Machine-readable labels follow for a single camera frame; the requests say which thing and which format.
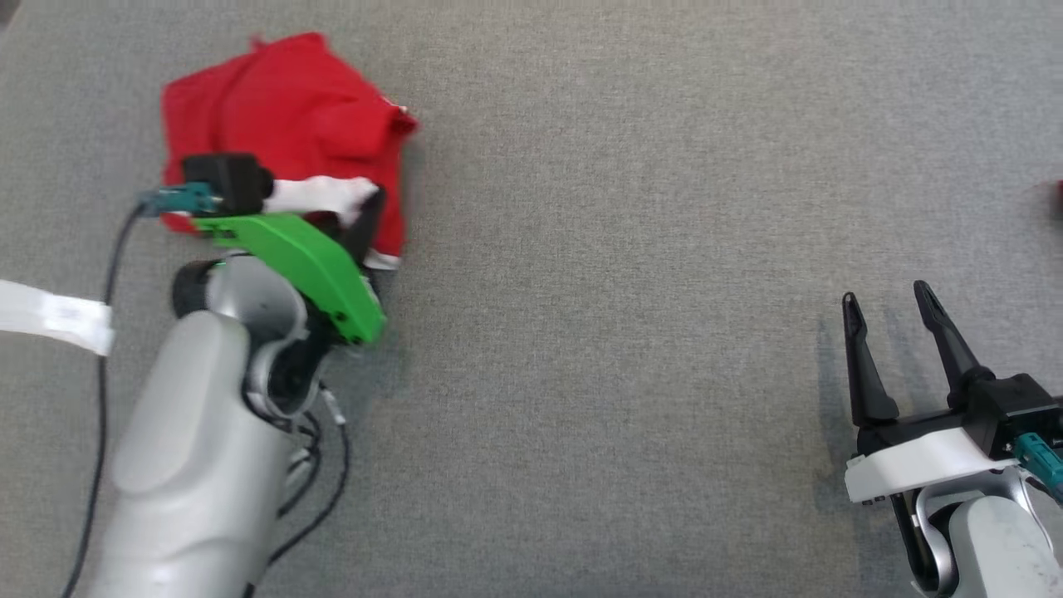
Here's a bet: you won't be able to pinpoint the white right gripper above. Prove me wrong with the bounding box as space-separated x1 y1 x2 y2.
841 280 1041 506

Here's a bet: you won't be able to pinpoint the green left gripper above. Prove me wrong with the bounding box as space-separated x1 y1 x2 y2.
193 189 388 346

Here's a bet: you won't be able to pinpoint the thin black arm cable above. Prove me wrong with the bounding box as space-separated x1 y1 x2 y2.
241 386 351 598

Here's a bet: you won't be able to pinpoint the grey fabric sofa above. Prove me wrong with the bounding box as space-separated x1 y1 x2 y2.
0 0 1063 598

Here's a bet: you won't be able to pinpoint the red shorts with white hem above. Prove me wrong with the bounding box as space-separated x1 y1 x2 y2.
160 32 419 272

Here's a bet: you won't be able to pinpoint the white cable label tag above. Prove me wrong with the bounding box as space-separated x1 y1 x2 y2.
0 279 115 357

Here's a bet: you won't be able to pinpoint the long black camera cable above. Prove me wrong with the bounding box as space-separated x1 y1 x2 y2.
61 203 147 598

